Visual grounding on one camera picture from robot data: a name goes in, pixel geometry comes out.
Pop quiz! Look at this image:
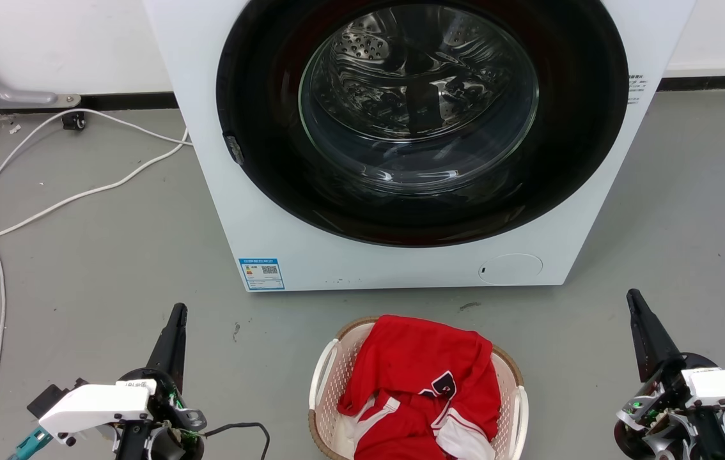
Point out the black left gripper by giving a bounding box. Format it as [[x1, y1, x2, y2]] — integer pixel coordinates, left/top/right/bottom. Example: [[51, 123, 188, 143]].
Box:
[[114, 303, 208, 460]]

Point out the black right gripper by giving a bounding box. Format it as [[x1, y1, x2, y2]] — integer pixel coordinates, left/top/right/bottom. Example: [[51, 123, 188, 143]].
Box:
[[613, 288, 725, 460]]

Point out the white brown-rimmed laundry basket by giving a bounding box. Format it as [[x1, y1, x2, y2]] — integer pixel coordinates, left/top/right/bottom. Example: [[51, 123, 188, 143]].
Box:
[[308, 316, 529, 460]]

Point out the blue energy label sticker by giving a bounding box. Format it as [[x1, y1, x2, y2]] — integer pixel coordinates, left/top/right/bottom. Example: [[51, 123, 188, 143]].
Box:
[[238, 257, 286, 292]]

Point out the round white filter cover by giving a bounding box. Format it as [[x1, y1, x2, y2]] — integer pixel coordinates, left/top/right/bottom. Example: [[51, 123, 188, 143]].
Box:
[[478, 253, 544, 286]]

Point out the white front-load washing machine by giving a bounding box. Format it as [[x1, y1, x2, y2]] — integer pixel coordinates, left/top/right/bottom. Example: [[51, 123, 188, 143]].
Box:
[[142, 0, 699, 293]]

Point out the black round washer door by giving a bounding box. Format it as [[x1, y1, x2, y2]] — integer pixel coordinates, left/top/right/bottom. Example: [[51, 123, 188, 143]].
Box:
[[215, 0, 630, 248]]

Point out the red and white jersey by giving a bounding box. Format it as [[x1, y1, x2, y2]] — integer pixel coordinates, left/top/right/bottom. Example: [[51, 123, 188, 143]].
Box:
[[337, 314, 503, 460]]

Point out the thin black left gripper cable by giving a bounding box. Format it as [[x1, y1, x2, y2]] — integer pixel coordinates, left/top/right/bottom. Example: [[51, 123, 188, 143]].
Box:
[[201, 422, 272, 460]]

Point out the thick white hose cable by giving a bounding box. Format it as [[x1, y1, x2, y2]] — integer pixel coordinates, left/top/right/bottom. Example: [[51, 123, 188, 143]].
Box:
[[0, 128, 190, 263]]

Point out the thin white power cable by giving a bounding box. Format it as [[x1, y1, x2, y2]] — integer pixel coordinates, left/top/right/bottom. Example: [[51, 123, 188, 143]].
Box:
[[0, 107, 194, 460]]

